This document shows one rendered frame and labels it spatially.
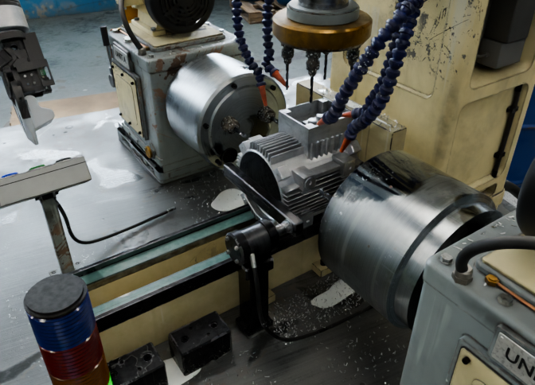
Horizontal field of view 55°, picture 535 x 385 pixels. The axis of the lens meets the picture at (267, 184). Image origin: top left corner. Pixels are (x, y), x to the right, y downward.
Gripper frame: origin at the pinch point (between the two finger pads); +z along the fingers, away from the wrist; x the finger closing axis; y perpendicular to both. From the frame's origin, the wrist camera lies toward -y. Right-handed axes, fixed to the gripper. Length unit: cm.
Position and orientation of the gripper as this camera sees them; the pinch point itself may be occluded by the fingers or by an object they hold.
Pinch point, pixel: (30, 139)
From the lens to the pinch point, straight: 110.3
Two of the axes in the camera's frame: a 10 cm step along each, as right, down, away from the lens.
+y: 8.3, -3.1, 4.7
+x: -4.7, 0.8, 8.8
